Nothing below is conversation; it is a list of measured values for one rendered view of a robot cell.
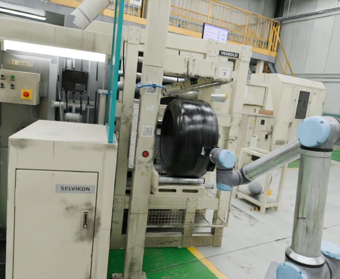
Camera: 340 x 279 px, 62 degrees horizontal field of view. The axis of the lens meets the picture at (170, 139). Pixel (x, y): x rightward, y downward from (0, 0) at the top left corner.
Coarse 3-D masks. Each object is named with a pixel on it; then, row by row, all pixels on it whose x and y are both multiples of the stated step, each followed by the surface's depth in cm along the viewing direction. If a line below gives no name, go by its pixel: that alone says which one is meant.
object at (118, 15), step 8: (120, 0) 105; (120, 8) 106; (120, 16) 106; (120, 24) 107; (120, 32) 107; (112, 40) 158; (120, 40) 108; (112, 48) 158; (120, 48) 108; (112, 56) 151; (112, 64) 143; (112, 72) 136; (112, 80) 129; (112, 88) 110; (112, 96) 111; (112, 104) 111; (112, 112) 112; (112, 120) 112; (112, 128) 113; (112, 136) 114
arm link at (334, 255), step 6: (324, 240) 134; (324, 246) 127; (330, 246) 128; (336, 246) 128; (324, 252) 122; (330, 252) 122; (336, 252) 122; (330, 258) 122; (336, 258) 121; (330, 264) 121; (336, 264) 122; (330, 270) 119; (336, 270) 122; (330, 276) 118; (336, 276) 122
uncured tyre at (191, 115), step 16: (176, 112) 188; (192, 112) 186; (208, 112) 190; (176, 128) 184; (192, 128) 182; (208, 128) 185; (160, 144) 225; (176, 144) 183; (192, 144) 182; (208, 144) 184; (176, 160) 186; (192, 160) 185; (176, 176) 199; (192, 176) 200
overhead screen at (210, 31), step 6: (204, 24) 539; (210, 24) 546; (204, 30) 542; (210, 30) 549; (216, 30) 555; (222, 30) 562; (204, 36) 544; (210, 36) 551; (216, 36) 558; (222, 36) 565
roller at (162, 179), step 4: (160, 176) 196; (164, 176) 197; (160, 180) 195; (164, 180) 195; (168, 180) 196; (172, 180) 197; (176, 180) 197; (180, 180) 198; (184, 180) 199; (188, 180) 200; (192, 180) 200; (196, 180) 201; (200, 180) 202; (204, 180) 203
